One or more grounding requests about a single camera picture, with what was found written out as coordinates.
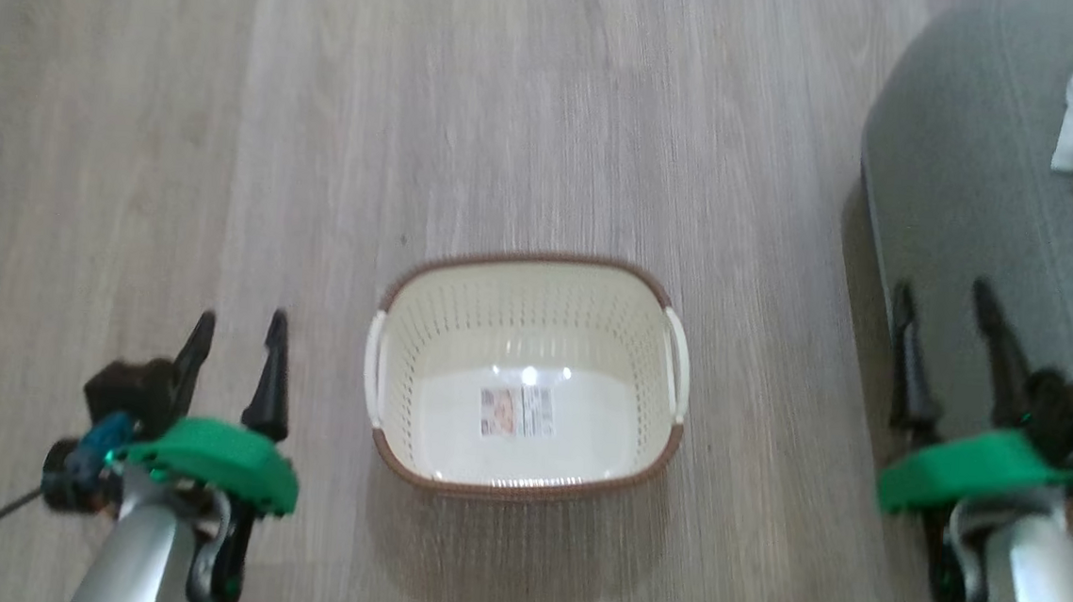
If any white product label sticker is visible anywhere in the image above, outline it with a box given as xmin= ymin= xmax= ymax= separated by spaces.
xmin=476 ymin=382 xmax=558 ymax=443

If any cream laundry basket brown rim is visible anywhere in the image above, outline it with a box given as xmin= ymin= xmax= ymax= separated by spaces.
xmin=354 ymin=238 xmax=700 ymax=513

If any left blue-plug black cable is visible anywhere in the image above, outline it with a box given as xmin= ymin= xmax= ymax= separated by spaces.
xmin=0 ymin=401 xmax=135 ymax=578

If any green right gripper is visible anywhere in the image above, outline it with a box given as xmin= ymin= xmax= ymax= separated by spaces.
xmin=869 ymin=271 xmax=1073 ymax=602

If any grey fabric sofa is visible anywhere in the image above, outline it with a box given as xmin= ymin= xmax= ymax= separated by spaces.
xmin=828 ymin=0 xmax=1073 ymax=602

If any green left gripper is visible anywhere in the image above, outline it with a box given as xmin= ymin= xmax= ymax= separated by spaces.
xmin=105 ymin=299 xmax=313 ymax=602

